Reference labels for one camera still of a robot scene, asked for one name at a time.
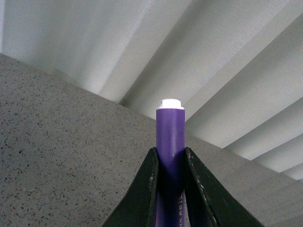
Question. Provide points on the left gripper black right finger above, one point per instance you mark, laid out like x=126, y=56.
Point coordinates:
x=209, y=204

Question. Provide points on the purple marker pen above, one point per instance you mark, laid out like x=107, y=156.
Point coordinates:
x=170, y=145

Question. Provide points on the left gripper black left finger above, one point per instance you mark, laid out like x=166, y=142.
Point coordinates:
x=138, y=207

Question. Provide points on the white pleated curtain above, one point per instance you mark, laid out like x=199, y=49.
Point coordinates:
x=235, y=65

